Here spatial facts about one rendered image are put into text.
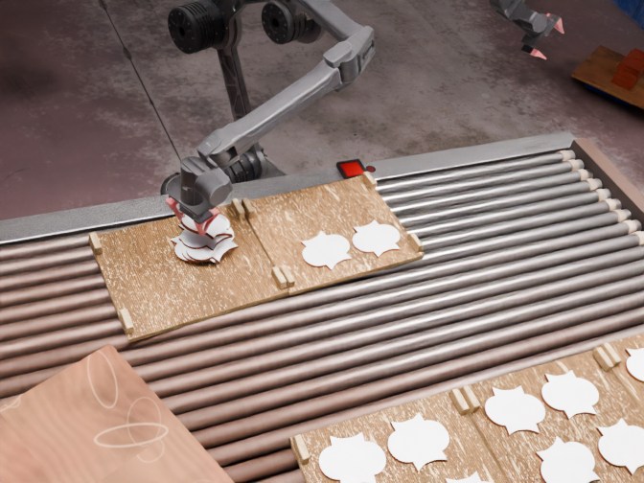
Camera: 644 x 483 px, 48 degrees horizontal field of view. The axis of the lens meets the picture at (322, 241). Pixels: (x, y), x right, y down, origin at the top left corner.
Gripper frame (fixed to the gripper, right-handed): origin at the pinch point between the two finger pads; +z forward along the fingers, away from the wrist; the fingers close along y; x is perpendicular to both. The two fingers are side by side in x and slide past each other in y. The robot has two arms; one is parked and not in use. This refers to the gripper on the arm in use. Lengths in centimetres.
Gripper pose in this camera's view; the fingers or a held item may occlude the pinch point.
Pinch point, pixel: (192, 224)
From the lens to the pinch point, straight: 182.3
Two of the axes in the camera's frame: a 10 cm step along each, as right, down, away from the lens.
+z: -1.4, 6.9, 7.1
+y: 7.7, 5.3, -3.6
